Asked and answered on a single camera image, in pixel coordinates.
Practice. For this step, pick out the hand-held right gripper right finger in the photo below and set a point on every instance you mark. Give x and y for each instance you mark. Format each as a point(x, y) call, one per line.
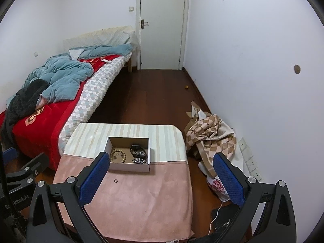
point(227, 179)

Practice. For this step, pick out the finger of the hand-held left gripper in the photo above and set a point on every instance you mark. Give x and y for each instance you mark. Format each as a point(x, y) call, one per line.
point(35, 164)
point(8, 154)

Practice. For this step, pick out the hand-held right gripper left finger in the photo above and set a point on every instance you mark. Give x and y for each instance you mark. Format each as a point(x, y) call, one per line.
point(93, 179)

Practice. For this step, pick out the cardboard box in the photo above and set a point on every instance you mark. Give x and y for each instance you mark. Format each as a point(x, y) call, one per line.
point(126, 167)

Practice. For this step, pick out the black bangle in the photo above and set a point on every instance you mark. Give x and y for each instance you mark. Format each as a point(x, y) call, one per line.
point(134, 146)

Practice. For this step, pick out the white bag with red print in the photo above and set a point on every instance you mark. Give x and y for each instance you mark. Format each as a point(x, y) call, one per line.
point(217, 184)

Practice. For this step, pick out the bed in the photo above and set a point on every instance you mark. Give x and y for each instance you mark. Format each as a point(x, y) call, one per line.
point(50, 131)

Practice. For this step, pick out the red blanket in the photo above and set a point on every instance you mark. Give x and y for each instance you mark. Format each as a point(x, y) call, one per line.
point(45, 129)

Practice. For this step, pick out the pink striped table cloth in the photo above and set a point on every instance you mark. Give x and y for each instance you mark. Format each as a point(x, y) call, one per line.
point(126, 202)

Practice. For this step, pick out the black flat bag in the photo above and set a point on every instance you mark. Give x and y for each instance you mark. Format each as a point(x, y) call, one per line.
point(227, 220)

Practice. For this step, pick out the brown checkered cloth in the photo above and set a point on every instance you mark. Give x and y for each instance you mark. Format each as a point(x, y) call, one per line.
point(207, 131)

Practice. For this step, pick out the dark fuzzy cloth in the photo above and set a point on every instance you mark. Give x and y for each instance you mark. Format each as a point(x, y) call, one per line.
point(22, 98)

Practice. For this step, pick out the checkered mattress pad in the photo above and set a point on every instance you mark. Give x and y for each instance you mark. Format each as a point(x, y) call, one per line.
point(96, 91)

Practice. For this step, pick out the blue quilt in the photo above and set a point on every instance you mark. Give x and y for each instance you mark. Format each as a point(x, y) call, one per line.
point(65, 81)

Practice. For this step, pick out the pale pillow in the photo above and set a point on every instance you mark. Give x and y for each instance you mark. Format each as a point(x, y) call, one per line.
point(111, 39)

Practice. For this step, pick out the white door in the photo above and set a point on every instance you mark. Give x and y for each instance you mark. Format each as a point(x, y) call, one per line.
point(162, 30)

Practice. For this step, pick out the white wall socket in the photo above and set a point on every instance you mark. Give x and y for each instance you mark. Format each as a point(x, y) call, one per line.
point(256, 175)
point(251, 164)

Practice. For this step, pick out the white blank wall plate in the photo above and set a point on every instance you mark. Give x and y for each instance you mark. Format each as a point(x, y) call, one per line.
point(247, 153)

